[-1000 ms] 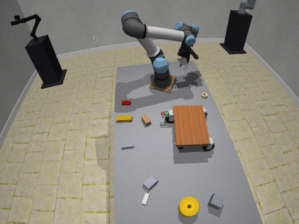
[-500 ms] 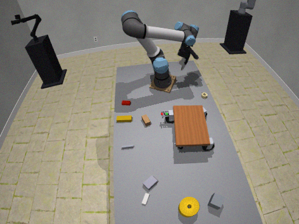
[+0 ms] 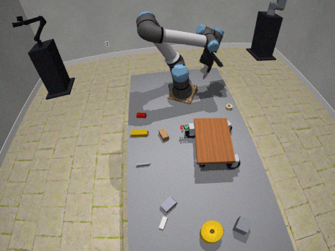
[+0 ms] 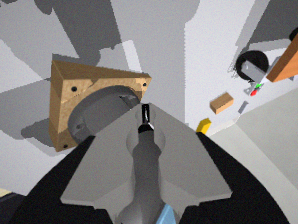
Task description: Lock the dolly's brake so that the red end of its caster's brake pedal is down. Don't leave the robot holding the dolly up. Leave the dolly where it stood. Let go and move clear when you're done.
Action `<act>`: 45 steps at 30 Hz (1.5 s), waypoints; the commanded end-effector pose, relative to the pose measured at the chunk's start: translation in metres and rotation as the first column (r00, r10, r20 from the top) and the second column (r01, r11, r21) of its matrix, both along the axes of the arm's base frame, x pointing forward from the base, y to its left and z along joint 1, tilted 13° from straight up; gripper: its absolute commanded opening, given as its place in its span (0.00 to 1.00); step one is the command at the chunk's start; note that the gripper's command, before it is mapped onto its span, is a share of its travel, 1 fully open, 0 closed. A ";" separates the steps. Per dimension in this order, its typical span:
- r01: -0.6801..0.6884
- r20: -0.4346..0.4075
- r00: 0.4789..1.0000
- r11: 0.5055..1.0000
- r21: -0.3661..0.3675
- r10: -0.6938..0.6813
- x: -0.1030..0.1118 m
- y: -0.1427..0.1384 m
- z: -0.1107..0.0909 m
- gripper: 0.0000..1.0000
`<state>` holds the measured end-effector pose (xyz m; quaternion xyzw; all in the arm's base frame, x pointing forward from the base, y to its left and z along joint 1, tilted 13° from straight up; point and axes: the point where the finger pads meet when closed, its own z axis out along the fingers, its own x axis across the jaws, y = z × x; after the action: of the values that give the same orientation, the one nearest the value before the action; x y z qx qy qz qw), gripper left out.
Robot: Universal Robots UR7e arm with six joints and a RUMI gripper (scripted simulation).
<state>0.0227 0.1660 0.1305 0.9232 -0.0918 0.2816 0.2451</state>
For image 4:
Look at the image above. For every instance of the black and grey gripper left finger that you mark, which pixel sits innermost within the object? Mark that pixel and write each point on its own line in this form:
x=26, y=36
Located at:
x=97, y=174

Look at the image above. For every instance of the yellow rectangular bar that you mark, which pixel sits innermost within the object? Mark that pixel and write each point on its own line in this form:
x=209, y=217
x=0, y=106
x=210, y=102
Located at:
x=204, y=125

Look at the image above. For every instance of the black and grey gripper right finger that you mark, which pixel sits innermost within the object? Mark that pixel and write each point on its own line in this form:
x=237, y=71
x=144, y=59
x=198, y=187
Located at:
x=194, y=170

